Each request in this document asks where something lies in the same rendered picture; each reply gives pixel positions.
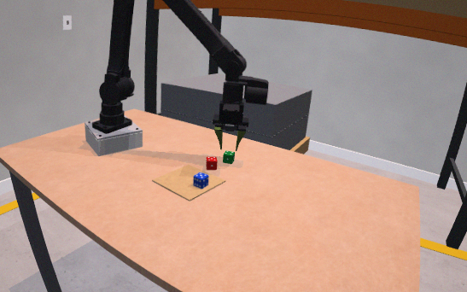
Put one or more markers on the blue die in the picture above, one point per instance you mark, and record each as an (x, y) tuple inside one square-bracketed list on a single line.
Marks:
[(200, 180)]

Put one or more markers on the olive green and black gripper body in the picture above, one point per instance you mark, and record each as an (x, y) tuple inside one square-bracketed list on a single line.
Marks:
[(242, 126)]

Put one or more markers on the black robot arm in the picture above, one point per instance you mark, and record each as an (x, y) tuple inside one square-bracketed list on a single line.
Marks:
[(117, 86)]

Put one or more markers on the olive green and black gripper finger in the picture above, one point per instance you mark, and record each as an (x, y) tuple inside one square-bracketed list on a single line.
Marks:
[(219, 134), (240, 135)]

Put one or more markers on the red die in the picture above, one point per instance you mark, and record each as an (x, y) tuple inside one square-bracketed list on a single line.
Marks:
[(211, 163)]

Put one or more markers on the tan flat mat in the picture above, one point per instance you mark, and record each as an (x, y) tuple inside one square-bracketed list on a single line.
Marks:
[(180, 182)]

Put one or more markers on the green die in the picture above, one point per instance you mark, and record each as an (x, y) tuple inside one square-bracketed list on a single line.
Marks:
[(228, 157)]

